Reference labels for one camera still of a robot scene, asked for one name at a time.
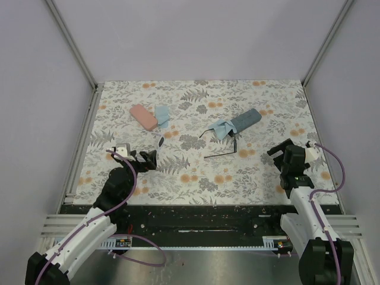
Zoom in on purple cable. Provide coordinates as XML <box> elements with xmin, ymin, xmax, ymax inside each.
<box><xmin>277</xmin><ymin>143</ymin><xmax>347</xmax><ymax>285</ymax></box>
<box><xmin>35</xmin><ymin>149</ymin><xmax>168</xmax><ymax>285</ymax></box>

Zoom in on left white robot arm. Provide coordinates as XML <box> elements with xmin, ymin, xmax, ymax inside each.
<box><xmin>25</xmin><ymin>147</ymin><xmax>157</xmax><ymax>284</ymax></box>

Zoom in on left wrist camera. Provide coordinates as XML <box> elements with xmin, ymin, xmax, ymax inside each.
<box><xmin>108</xmin><ymin>143</ymin><xmax>131</xmax><ymax>159</ymax></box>

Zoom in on blue cloth by pink case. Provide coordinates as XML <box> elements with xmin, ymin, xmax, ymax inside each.
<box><xmin>154</xmin><ymin>106</ymin><xmax>170</xmax><ymax>128</ymax></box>

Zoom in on pink glasses case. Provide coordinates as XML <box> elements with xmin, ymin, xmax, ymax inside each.
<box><xmin>129</xmin><ymin>104</ymin><xmax>158</xmax><ymax>131</ymax></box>

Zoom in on blue-grey glasses case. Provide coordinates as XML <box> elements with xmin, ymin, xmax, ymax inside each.
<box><xmin>231</xmin><ymin>109</ymin><xmax>262</xmax><ymax>134</ymax></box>

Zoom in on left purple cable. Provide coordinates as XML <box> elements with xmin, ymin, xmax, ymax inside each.
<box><xmin>35</xmin><ymin>149</ymin><xmax>168</xmax><ymax>285</ymax></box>

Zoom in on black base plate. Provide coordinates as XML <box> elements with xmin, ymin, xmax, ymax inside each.
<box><xmin>116</xmin><ymin>205</ymin><xmax>296</xmax><ymax>248</ymax></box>

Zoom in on white sunglasses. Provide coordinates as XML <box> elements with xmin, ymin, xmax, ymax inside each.
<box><xmin>143</xmin><ymin>130</ymin><xmax>165</xmax><ymax>153</ymax></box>

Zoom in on left white cable duct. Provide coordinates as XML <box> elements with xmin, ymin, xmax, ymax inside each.
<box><xmin>98</xmin><ymin>237</ymin><xmax>132</xmax><ymax>251</ymax></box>

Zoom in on black sunglasses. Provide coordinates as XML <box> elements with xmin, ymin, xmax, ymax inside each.
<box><xmin>198</xmin><ymin>130</ymin><xmax>238</xmax><ymax>159</ymax></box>

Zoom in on white cable duct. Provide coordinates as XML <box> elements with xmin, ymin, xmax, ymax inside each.
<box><xmin>262</xmin><ymin>236</ymin><xmax>289</xmax><ymax>251</ymax></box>
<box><xmin>98</xmin><ymin>237</ymin><xmax>132</xmax><ymax>251</ymax></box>

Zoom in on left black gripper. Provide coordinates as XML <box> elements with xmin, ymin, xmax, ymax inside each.
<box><xmin>119</xmin><ymin>150</ymin><xmax>156</xmax><ymax>197</ymax></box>

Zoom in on floral table mat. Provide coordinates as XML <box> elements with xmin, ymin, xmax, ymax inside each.
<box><xmin>73</xmin><ymin>80</ymin><xmax>318</xmax><ymax>205</ymax></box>

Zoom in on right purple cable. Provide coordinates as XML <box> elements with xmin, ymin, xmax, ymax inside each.
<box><xmin>277</xmin><ymin>143</ymin><xmax>347</xmax><ymax>285</ymax></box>

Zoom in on right white cable duct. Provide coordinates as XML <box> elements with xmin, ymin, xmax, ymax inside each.
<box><xmin>262</xmin><ymin>236</ymin><xmax>289</xmax><ymax>251</ymax></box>

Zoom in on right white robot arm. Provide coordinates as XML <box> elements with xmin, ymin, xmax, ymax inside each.
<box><xmin>267</xmin><ymin>139</ymin><xmax>354</xmax><ymax>284</ymax></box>

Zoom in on blue cleaning cloth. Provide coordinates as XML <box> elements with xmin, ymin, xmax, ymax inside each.
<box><xmin>208</xmin><ymin>119</ymin><xmax>238</xmax><ymax>140</ymax></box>

